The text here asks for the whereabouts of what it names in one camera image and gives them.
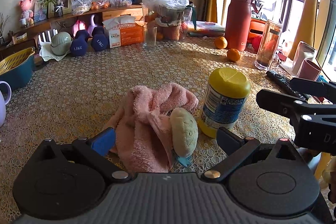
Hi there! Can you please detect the black remote control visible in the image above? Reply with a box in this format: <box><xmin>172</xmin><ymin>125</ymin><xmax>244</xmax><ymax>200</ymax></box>
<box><xmin>266</xmin><ymin>70</ymin><xmax>310</xmax><ymax>101</ymax></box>

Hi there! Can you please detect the pink cup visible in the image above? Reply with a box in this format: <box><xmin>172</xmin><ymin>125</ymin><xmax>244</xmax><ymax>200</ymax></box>
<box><xmin>298</xmin><ymin>59</ymin><xmax>322</xmax><ymax>81</ymax></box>

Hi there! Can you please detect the white silver pouch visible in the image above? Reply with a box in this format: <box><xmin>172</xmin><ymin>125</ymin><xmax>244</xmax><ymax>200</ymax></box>
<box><xmin>292</xmin><ymin>41</ymin><xmax>317</xmax><ymax>75</ymax></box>

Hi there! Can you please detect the pink fluffy towel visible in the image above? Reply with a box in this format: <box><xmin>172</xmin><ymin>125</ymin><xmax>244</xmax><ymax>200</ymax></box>
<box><xmin>104</xmin><ymin>83</ymin><xmax>199</xmax><ymax>173</ymax></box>

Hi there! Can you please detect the beige plush toy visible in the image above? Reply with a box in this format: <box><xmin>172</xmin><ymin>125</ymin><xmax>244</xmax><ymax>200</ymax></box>
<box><xmin>170</xmin><ymin>107</ymin><xmax>198</xmax><ymax>167</ymax></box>

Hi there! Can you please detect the yellow lidded plastic jar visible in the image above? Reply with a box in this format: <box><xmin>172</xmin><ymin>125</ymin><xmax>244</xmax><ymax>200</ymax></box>
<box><xmin>198</xmin><ymin>67</ymin><xmax>251</xmax><ymax>138</ymax></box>

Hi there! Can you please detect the yellow giraffe figure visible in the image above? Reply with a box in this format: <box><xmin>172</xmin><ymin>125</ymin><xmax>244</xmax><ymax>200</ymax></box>
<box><xmin>288</xmin><ymin>0</ymin><xmax>318</xmax><ymax>60</ymax></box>

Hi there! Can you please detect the orange fruit front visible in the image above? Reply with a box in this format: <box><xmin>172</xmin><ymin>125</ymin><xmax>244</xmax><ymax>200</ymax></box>
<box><xmin>227</xmin><ymin>48</ymin><xmax>242</xmax><ymax>62</ymax></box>

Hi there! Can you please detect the orange fruit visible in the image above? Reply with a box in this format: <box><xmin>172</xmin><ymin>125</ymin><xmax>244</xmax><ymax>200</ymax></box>
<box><xmin>227</xmin><ymin>48</ymin><xmax>242</xmax><ymax>62</ymax></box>
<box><xmin>214</xmin><ymin>36</ymin><xmax>228</xmax><ymax>50</ymax></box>

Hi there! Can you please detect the clear glass tumbler bottle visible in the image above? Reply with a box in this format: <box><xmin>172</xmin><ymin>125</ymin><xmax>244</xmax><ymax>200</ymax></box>
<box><xmin>255</xmin><ymin>20</ymin><xmax>282</xmax><ymax>71</ymax></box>

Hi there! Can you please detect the orange storage box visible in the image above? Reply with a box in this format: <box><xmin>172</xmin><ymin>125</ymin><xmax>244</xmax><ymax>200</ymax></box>
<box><xmin>247</xmin><ymin>18</ymin><xmax>266</xmax><ymax>43</ymax></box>

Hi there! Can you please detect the orange fruit rear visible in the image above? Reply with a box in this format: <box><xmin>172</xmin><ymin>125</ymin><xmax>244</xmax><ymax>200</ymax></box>
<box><xmin>214</xmin><ymin>36</ymin><xmax>228</xmax><ymax>50</ymax></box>

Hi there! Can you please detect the red water bottle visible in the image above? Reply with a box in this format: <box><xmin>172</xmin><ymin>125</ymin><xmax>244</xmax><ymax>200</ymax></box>
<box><xmin>224</xmin><ymin>0</ymin><xmax>252</xmax><ymax>51</ymax></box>

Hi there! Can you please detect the blue dumbbell left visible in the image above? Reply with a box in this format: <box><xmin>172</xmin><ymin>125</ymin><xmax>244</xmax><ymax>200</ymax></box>
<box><xmin>70</xmin><ymin>30</ymin><xmax>89</xmax><ymax>57</ymax></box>

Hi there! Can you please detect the blue dumbbell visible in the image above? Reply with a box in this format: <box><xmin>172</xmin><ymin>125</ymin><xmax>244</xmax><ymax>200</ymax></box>
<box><xmin>91</xmin><ymin>26</ymin><xmax>109</xmax><ymax>52</ymax></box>
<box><xmin>70</xmin><ymin>30</ymin><xmax>89</xmax><ymax>57</ymax></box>

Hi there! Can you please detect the blue dumbbell right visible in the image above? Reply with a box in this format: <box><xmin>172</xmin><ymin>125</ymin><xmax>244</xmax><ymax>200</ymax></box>
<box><xmin>91</xmin><ymin>26</ymin><xmax>109</xmax><ymax>52</ymax></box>

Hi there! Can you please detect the white cloth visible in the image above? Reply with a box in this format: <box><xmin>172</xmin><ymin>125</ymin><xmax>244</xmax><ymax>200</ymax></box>
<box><xmin>39</xmin><ymin>42</ymin><xmax>70</xmax><ymax>61</ymax></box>

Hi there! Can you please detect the white mug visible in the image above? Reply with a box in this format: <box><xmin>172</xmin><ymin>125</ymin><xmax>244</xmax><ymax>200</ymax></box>
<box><xmin>0</xmin><ymin>81</ymin><xmax>11</xmax><ymax>126</ymax></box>

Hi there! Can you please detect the pale green round container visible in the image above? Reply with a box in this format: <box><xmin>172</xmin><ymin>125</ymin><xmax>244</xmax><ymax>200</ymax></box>
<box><xmin>51</xmin><ymin>32</ymin><xmax>72</xmax><ymax>56</ymax></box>

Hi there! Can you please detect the teal basket yellow strainer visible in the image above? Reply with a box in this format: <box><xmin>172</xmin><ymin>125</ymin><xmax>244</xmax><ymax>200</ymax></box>
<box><xmin>1</xmin><ymin>47</ymin><xmax>35</xmax><ymax>91</ymax></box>

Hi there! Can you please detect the orange white tissue box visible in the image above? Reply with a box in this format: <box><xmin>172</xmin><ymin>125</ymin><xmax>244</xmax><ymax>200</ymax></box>
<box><xmin>102</xmin><ymin>15</ymin><xmax>143</xmax><ymax>48</ymax></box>

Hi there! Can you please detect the empty drinking glass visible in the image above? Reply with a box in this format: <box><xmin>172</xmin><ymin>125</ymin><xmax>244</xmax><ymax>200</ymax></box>
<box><xmin>143</xmin><ymin>26</ymin><xmax>157</xmax><ymax>48</ymax></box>

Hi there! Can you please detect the pink kettlebell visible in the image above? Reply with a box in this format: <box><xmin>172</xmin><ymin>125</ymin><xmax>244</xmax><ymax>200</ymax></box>
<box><xmin>72</xmin><ymin>19</ymin><xmax>86</xmax><ymax>36</ymax></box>

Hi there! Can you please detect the wooden tv shelf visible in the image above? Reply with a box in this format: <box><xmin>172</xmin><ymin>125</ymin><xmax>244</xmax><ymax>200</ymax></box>
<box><xmin>1</xmin><ymin>5</ymin><xmax>143</xmax><ymax>59</ymax></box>

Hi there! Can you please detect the clear plastic bag of items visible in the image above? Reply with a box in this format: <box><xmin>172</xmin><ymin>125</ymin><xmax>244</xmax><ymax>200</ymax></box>
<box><xmin>142</xmin><ymin>0</ymin><xmax>197</xmax><ymax>41</ymax></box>

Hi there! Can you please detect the pink plush doll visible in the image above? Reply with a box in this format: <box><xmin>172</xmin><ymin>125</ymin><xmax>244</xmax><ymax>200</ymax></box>
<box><xmin>19</xmin><ymin>0</ymin><xmax>34</xmax><ymax>26</ymax></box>

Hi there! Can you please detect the photo frame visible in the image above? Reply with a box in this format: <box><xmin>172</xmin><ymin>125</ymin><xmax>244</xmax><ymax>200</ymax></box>
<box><xmin>48</xmin><ymin>0</ymin><xmax>72</xmax><ymax>18</ymax></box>

